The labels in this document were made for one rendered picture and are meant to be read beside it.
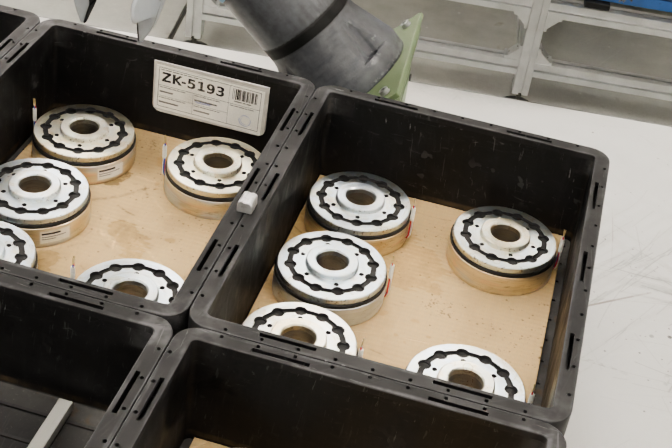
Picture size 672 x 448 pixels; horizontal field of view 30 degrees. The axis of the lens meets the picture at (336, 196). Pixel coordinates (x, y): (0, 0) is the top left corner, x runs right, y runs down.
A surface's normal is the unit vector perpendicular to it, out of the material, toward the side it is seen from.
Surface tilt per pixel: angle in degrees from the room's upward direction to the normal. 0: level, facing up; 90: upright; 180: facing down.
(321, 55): 67
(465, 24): 0
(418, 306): 0
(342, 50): 50
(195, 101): 90
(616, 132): 0
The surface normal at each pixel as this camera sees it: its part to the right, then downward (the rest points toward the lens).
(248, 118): -0.25, 0.53
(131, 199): 0.12, -0.81
